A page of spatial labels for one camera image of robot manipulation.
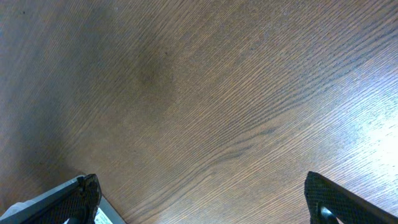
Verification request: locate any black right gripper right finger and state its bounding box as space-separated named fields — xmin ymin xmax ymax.
xmin=304 ymin=172 xmax=397 ymax=224

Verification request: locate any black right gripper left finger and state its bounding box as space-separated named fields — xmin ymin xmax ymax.
xmin=22 ymin=174 xmax=102 ymax=223

